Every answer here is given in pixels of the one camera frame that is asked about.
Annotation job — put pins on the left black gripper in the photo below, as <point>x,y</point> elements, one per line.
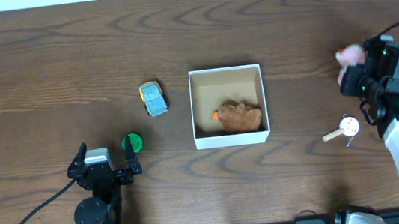
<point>117,174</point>

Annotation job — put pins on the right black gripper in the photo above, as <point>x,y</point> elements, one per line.
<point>350,82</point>

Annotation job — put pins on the pink duck toy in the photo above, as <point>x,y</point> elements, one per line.
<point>350,56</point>

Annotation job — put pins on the small wooden rattle drum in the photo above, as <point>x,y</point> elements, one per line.
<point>348,126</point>

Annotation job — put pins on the brown plush toy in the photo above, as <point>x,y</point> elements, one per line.
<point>238,118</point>

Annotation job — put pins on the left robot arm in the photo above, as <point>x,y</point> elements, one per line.
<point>103,207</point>

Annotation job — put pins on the yellow grey toy car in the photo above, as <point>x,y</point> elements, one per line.
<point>153,97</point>

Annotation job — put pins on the white cardboard box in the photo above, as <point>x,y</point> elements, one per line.
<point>211,88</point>

